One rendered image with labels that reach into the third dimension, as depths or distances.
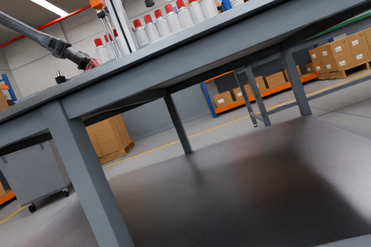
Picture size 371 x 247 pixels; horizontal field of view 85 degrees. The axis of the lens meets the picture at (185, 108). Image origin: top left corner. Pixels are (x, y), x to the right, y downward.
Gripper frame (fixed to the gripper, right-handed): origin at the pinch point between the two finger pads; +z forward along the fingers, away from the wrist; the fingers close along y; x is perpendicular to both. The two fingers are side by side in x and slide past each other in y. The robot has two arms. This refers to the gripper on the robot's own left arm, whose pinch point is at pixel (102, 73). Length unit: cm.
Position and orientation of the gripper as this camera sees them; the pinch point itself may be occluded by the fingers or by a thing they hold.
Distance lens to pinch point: 104.9
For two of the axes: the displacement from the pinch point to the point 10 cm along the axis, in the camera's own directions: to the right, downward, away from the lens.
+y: 1.4, -1.3, 9.8
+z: 8.6, 5.1, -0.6
